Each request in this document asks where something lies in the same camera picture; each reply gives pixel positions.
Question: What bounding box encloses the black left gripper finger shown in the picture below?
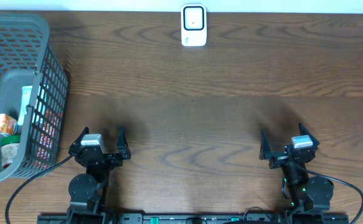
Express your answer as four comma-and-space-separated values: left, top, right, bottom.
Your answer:
116, 127, 131, 160
68, 127, 89, 156

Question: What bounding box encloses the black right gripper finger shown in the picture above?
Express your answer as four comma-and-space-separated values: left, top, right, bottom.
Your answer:
259, 130, 272, 160
298, 123, 319, 149

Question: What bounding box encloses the green lid jar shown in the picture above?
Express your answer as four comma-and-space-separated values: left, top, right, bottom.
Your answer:
1, 135, 21, 169

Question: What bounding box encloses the orange small box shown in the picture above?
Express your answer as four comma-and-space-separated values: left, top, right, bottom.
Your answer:
0, 113, 18, 136

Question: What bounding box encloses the teal white wipes packet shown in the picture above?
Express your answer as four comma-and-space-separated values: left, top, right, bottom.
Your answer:
17, 85, 32, 126

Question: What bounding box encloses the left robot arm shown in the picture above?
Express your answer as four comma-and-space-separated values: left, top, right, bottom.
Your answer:
65, 127, 131, 224

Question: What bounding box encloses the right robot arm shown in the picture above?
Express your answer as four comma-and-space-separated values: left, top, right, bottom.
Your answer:
259, 123, 334, 223

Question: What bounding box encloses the white barcode scanner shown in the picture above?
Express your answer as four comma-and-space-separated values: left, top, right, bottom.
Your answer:
181, 4, 207, 47

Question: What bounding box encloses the red patterned packet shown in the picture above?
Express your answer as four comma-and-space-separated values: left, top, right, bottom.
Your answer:
37, 109, 62, 161

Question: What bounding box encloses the grey plastic mesh basket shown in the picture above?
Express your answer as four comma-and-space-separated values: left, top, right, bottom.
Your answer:
0, 12, 69, 182

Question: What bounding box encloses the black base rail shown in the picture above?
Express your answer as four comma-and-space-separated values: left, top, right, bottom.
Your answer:
37, 212, 351, 224

